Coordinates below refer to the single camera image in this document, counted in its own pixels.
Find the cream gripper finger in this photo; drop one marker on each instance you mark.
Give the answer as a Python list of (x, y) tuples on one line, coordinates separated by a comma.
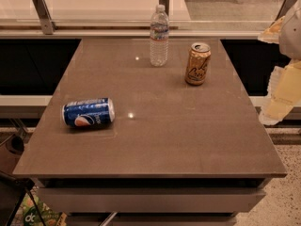
[(283, 93), (271, 34)]

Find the blue pepsi can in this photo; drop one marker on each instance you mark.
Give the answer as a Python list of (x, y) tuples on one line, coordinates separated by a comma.
[(90, 112)]

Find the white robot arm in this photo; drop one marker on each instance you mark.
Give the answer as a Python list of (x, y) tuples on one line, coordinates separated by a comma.
[(290, 33)]

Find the orange lacroix can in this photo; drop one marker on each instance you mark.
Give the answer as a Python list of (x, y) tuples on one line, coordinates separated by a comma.
[(197, 65)]

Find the clear plastic water bottle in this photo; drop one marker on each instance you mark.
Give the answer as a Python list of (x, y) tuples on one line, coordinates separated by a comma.
[(159, 33)]

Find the green snack bag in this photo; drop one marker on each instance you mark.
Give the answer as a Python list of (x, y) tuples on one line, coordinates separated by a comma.
[(37, 213)]

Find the right metal railing bracket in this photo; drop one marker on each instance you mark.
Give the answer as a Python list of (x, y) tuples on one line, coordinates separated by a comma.
[(286, 5)]

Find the metal railing bracket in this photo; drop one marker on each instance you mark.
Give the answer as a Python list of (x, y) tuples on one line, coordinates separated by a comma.
[(286, 5), (165, 2), (46, 23)]

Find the middle metal railing bracket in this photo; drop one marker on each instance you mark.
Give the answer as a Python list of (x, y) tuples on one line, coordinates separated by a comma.
[(165, 2)]

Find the left metal railing bracket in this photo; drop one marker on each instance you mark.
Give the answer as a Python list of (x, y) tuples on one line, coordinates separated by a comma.
[(46, 23)]

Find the black chair frame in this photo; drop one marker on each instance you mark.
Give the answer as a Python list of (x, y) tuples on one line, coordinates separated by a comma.
[(12, 192)]

